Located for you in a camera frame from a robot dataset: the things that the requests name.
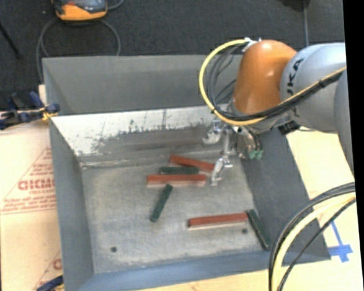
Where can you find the dark green flat block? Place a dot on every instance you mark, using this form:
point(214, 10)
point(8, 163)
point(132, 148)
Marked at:
point(258, 229)
point(161, 203)
point(179, 170)

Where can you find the brown cardboard board, red print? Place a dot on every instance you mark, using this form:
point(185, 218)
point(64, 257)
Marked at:
point(20, 184)

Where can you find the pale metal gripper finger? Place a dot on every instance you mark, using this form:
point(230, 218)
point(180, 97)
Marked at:
point(218, 168)
point(213, 137)

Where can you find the black cylinder on white bracket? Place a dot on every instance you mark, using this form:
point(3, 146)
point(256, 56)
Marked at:
point(288, 128)

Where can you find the red-brown flat block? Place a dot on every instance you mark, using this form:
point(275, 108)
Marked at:
point(175, 179)
point(216, 220)
point(191, 163)

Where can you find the grey metal bin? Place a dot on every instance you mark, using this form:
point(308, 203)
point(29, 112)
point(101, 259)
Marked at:
point(127, 214)

